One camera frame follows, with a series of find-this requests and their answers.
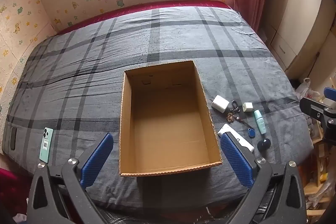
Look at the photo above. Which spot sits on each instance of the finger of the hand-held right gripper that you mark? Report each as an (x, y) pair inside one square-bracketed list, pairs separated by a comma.
[(330, 93), (313, 108)]

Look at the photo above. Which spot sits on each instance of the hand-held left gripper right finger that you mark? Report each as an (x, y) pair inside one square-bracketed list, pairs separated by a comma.
[(237, 161)]

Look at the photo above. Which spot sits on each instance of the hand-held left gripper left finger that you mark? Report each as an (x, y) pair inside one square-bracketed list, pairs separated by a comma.
[(95, 161)]

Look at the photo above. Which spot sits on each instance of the black round-top jar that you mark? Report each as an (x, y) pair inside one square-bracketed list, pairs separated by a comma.
[(263, 144)]

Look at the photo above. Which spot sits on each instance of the white remote control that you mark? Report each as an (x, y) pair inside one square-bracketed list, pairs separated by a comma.
[(226, 129)]

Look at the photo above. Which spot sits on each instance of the light green lotion bottle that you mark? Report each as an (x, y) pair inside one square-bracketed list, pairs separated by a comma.
[(260, 122)]

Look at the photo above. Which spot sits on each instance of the small white charger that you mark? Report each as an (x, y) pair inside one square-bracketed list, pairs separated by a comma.
[(247, 107)]

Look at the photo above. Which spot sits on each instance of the cardboard box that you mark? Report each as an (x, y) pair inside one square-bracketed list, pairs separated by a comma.
[(168, 121)]

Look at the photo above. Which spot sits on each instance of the white plastic bag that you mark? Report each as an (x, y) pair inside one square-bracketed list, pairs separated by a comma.
[(304, 88)]

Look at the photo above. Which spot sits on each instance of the green smartphone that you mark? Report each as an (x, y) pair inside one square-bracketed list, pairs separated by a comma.
[(46, 145)]

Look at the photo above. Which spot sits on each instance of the large white charger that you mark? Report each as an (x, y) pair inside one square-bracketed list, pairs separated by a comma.
[(220, 103)]

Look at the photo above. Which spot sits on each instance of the wooden shelf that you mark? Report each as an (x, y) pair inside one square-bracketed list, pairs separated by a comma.
[(315, 184)]

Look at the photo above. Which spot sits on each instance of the beige wardrobe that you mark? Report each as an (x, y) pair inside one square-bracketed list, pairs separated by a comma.
[(296, 16)]

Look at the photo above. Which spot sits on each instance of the black flat object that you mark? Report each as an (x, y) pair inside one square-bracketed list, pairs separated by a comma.
[(13, 138)]

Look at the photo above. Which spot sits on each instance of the dark red cloth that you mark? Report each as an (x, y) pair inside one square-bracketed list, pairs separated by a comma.
[(10, 182)]

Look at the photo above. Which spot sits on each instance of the grey plaid blanket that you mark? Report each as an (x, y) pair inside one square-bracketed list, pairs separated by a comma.
[(78, 69)]

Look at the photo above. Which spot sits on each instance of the red bed sheet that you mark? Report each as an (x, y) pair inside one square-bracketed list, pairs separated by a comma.
[(131, 10)]

